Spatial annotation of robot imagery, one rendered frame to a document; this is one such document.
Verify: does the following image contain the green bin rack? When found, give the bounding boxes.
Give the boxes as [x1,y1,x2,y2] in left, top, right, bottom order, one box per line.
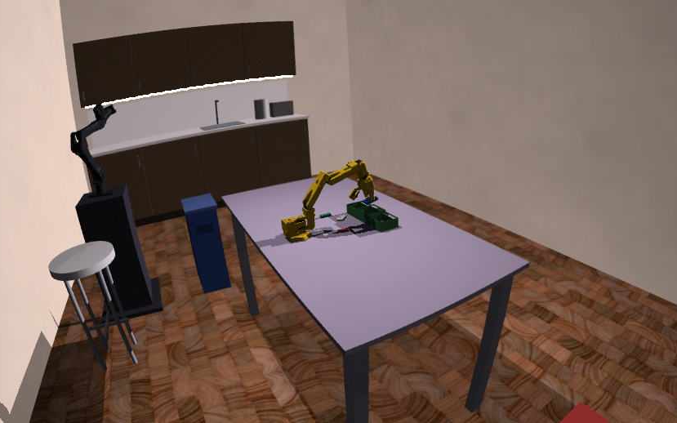
[346,201,399,232]

